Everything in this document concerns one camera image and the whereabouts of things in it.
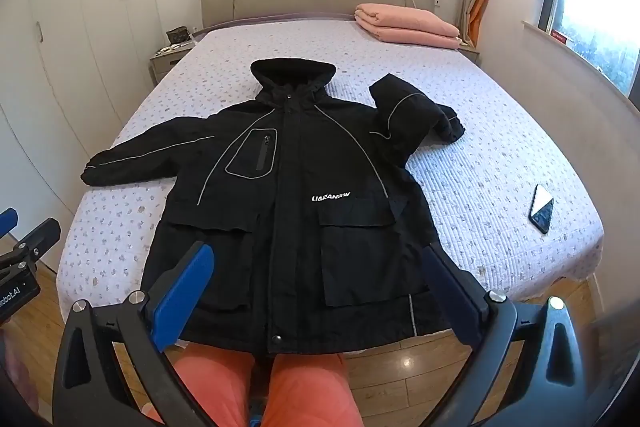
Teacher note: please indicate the beige windowsill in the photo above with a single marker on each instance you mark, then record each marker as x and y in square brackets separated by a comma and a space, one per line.
[560, 52]

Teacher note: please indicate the black smartphone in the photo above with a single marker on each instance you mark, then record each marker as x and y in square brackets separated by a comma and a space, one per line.
[542, 209]

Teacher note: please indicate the grey nightstand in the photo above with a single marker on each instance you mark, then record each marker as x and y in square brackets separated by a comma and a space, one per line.
[167, 62]
[470, 54]

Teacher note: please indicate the bed with floral bedspread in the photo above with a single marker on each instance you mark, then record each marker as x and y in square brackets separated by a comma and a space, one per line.
[465, 132]

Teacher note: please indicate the black hooded jacket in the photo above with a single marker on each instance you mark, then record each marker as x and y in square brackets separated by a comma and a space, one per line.
[280, 207]

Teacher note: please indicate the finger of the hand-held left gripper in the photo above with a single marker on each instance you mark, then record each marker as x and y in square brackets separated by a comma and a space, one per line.
[37, 237]
[7, 221]

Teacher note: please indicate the folded pink blanket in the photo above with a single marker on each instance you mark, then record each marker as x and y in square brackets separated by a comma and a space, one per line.
[405, 24]

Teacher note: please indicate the person's right leg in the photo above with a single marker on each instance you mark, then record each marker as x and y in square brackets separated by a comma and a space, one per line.
[305, 389]

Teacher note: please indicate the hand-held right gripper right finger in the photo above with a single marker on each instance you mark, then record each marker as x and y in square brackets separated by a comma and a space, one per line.
[450, 289]

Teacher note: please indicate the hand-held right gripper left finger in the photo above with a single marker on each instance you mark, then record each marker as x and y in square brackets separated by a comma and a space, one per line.
[184, 294]

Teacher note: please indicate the orange trouser legs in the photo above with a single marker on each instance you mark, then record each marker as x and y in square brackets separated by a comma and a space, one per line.
[215, 387]

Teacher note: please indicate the brown patterned bag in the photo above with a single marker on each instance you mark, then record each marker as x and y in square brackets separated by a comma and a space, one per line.
[176, 34]

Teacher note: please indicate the white wardrobe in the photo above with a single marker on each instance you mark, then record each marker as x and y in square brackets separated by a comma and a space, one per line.
[75, 32]

